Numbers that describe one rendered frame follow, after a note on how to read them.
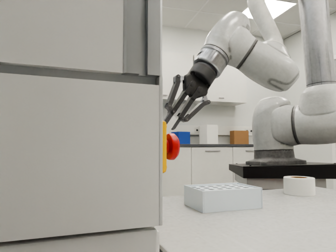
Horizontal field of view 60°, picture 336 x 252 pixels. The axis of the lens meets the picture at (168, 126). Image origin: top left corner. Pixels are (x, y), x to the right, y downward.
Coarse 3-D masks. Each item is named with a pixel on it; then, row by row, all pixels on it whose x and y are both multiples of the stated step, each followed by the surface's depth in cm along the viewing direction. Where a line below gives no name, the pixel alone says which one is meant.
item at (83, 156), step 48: (0, 96) 24; (48, 96) 25; (96, 96) 26; (144, 96) 28; (0, 144) 23; (48, 144) 25; (96, 144) 26; (144, 144) 28; (0, 192) 23; (48, 192) 24; (96, 192) 26; (144, 192) 27; (0, 240) 23
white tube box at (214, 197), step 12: (192, 192) 54; (204, 192) 50; (216, 192) 51; (228, 192) 52; (240, 192) 53; (252, 192) 54; (192, 204) 54; (204, 204) 50; (216, 204) 51; (228, 204) 52; (240, 204) 53; (252, 204) 54
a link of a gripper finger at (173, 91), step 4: (176, 76) 80; (176, 80) 80; (176, 84) 80; (172, 88) 80; (176, 88) 79; (172, 92) 79; (176, 92) 79; (168, 96) 81; (172, 96) 79; (168, 100) 79; (172, 100) 79; (168, 104) 78
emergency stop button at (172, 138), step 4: (168, 136) 43; (172, 136) 42; (176, 136) 43; (168, 140) 43; (172, 140) 42; (176, 140) 42; (168, 144) 42; (172, 144) 42; (176, 144) 42; (168, 148) 42; (172, 148) 42; (176, 148) 42; (168, 152) 43; (172, 152) 42; (176, 152) 42; (168, 156) 43; (172, 156) 42; (176, 156) 43
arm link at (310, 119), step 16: (304, 0) 109; (320, 0) 106; (304, 16) 109; (320, 16) 106; (304, 32) 109; (320, 32) 105; (304, 48) 110; (320, 48) 105; (304, 64) 111; (320, 64) 105; (320, 80) 105; (304, 96) 107; (320, 96) 102; (304, 112) 106; (320, 112) 102; (304, 128) 105; (320, 128) 102
